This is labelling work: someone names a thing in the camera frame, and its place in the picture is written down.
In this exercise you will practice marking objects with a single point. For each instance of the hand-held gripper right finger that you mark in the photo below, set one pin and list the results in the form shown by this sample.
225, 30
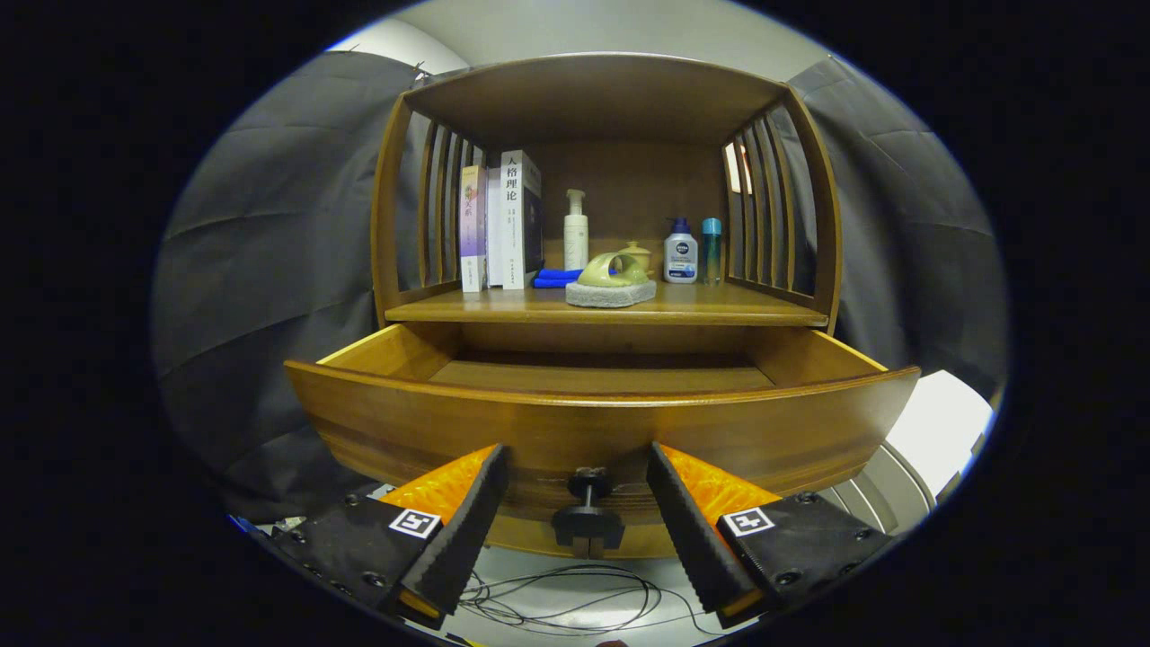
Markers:
687, 530

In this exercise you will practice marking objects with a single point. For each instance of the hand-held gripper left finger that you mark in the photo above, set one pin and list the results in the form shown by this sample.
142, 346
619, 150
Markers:
467, 530

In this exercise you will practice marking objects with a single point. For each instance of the wooden drawer with black knob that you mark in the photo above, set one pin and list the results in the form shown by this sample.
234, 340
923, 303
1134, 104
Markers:
539, 422

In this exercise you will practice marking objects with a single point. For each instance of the wooden countertop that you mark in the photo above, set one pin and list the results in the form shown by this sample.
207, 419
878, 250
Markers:
719, 301

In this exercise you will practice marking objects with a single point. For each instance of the wooden cabinet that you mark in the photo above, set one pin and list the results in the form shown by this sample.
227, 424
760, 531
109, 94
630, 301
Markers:
593, 90

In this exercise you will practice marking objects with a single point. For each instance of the grey ribbed plastic panel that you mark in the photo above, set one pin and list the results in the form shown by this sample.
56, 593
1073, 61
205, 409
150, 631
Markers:
889, 476

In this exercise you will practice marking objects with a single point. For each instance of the blue folded cloth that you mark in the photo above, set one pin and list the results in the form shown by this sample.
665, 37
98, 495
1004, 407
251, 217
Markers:
552, 279

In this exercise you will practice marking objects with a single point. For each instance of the white bottle with blue pump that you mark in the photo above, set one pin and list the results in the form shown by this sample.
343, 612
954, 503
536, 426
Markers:
680, 256

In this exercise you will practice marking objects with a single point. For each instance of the yellow lidded teacup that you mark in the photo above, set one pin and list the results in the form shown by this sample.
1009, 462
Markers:
638, 256

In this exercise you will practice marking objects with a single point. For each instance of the teal bottle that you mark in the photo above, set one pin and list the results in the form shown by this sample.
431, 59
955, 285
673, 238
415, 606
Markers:
711, 252

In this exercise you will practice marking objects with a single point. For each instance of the thin white book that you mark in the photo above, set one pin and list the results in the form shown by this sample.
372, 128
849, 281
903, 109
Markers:
493, 234

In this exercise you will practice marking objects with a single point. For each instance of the purple book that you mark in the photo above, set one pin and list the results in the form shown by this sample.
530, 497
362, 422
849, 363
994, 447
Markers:
472, 225

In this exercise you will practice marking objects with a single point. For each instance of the thick white and black book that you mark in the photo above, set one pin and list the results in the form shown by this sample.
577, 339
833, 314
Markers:
514, 225

